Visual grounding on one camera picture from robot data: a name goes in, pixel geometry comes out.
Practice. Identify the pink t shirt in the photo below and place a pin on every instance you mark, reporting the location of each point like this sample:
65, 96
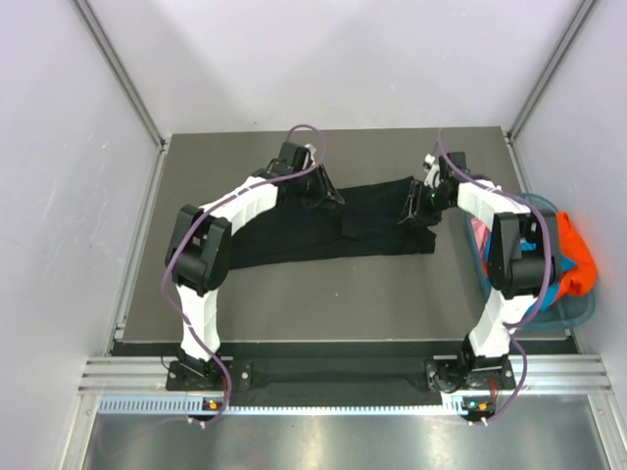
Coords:
481, 235

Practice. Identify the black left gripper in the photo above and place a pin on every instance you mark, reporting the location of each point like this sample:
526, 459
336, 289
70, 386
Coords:
326, 195

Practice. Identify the orange t shirt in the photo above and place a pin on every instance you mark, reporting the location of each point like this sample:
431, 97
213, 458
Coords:
579, 270

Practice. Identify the black t shirt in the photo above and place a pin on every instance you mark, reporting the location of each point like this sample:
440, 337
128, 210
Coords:
367, 224

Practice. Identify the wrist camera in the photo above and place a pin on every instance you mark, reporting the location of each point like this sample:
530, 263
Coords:
294, 157
437, 170

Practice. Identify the aluminium frame rail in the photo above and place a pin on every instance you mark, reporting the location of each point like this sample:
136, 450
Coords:
543, 374

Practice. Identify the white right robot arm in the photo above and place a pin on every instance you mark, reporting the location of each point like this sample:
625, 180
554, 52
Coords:
522, 261

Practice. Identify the blue t shirt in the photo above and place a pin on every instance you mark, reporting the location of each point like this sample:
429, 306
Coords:
553, 289

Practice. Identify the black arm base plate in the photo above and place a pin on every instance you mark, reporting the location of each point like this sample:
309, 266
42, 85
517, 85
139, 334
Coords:
334, 374

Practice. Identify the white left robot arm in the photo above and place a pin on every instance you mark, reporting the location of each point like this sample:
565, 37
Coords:
198, 257

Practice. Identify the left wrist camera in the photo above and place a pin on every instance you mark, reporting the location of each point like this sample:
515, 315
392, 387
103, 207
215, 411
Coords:
294, 157

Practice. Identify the teal laundry basket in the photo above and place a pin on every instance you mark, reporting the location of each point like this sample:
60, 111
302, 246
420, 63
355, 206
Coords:
566, 313

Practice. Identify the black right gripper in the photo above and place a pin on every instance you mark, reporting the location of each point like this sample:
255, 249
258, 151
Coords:
416, 212

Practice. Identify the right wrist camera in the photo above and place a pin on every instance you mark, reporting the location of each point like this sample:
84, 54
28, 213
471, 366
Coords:
437, 170

